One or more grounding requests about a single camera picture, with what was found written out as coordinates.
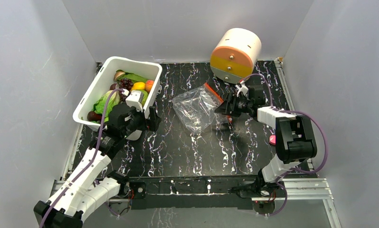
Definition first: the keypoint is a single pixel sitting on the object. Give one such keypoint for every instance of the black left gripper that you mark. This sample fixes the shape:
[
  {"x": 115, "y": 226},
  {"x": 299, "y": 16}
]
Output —
[{"x": 154, "y": 122}]

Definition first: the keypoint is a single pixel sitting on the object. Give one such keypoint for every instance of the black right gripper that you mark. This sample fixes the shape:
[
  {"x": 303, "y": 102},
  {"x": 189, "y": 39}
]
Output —
[{"x": 232, "y": 106}]

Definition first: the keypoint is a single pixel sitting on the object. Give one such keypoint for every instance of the clear zip top bag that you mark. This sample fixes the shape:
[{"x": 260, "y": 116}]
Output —
[{"x": 196, "y": 109}]

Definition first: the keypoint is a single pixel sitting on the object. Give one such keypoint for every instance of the dark purple grape bunch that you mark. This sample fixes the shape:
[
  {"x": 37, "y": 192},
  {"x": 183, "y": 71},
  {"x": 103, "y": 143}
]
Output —
[{"x": 126, "y": 83}]

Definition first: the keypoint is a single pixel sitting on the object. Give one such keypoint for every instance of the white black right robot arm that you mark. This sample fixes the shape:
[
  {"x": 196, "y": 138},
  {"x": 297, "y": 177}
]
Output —
[{"x": 294, "y": 138}]

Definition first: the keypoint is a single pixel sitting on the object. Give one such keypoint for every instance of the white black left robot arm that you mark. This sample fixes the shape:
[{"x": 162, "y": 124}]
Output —
[{"x": 78, "y": 197}]

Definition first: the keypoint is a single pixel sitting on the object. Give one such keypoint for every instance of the green cabbage ball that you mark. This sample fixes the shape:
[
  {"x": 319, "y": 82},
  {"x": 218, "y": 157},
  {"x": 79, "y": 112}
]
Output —
[{"x": 145, "y": 96}]

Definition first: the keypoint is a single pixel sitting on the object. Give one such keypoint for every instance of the orange peach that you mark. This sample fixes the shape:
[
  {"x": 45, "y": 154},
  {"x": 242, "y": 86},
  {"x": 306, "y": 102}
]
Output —
[{"x": 149, "y": 85}]

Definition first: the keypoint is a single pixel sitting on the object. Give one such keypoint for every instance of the yellow lemon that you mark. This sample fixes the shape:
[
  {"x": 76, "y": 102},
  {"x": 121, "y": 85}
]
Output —
[{"x": 138, "y": 86}]

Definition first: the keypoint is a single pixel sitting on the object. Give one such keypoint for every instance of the dark green leaf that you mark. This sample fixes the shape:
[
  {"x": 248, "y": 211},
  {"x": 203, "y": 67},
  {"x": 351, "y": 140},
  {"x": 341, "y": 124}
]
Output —
[{"x": 134, "y": 77}]

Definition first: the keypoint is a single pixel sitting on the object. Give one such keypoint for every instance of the pink round object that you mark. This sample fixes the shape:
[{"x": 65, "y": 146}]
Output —
[{"x": 272, "y": 140}]

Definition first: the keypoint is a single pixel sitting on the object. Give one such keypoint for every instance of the round pastel drawer cabinet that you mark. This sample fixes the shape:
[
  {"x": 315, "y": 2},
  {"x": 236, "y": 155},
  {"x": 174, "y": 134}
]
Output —
[{"x": 235, "y": 56}]

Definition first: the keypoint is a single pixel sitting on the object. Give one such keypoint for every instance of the dark red plum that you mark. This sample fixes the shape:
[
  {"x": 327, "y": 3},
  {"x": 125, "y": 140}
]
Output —
[{"x": 93, "y": 116}]

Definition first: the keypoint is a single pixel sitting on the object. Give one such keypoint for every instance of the white plastic bin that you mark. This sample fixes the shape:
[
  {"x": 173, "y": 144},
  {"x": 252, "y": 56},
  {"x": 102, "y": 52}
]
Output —
[{"x": 111, "y": 105}]

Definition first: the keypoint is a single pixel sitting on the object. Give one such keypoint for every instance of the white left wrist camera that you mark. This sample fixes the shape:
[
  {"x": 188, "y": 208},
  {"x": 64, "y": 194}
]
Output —
[{"x": 135, "y": 100}]

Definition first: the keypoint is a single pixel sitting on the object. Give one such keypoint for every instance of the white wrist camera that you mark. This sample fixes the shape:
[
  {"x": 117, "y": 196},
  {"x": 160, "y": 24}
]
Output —
[
  {"x": 135, "y": 100},
  {"x": 242, "y": 89}
]

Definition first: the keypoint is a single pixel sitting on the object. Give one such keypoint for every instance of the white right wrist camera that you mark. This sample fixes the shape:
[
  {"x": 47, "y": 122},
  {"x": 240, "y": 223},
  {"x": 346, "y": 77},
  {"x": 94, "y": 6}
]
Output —
[{"x": 242, "y": 89}]

